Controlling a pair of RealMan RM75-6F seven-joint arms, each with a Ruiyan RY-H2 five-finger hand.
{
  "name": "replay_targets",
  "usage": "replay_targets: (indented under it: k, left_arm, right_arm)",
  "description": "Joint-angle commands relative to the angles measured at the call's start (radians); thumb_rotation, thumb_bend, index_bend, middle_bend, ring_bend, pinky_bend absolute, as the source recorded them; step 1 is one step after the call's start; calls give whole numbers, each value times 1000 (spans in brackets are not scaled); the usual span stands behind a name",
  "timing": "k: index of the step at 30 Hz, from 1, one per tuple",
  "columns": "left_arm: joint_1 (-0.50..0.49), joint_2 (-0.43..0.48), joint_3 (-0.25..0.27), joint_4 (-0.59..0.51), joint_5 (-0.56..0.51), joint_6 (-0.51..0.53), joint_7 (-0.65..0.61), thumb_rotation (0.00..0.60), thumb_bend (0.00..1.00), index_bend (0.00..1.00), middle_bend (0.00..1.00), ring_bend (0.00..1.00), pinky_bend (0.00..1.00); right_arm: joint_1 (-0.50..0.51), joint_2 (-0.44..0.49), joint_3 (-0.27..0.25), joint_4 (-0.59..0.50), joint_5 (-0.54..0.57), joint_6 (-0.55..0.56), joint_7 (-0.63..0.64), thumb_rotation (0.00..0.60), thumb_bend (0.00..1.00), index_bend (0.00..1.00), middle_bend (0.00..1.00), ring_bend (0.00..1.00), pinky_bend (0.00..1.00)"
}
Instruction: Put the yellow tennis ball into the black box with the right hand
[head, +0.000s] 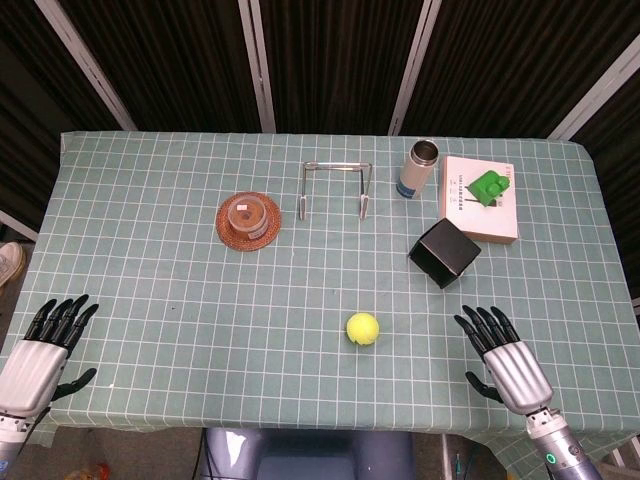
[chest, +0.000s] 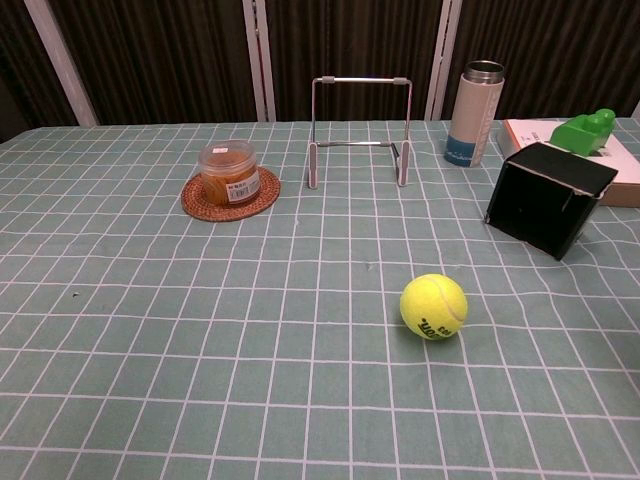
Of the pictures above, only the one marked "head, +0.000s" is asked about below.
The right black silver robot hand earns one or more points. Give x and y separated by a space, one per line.
517 372

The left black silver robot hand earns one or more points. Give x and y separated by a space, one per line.
35 370

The yellow tennis ball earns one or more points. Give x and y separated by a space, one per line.
363 329

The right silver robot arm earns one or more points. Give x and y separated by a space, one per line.
560 450

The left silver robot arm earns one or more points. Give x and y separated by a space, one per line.
12 435

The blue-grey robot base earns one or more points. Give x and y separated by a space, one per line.
310 455

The black open box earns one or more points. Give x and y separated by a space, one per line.
450 245

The white flat cardboard box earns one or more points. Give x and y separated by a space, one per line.
480 220

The white sneaker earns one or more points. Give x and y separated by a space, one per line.
10 262

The orange packet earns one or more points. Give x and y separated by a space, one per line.
97 472

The green checked tablecloth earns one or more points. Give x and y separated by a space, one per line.
200 300

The green plastic block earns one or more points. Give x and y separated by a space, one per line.
487 187

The white steel thermos bottle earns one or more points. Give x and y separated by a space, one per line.
415 172

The dark ribbed screen panel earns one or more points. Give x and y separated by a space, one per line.
165 60
25 125
335 60
500 65

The clear plastic jar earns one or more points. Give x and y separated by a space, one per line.
248 217

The brown woven coaster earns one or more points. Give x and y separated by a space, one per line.
274 220

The white screen frame post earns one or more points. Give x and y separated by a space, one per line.
600 94
257 65
412 65
17 225
84 60

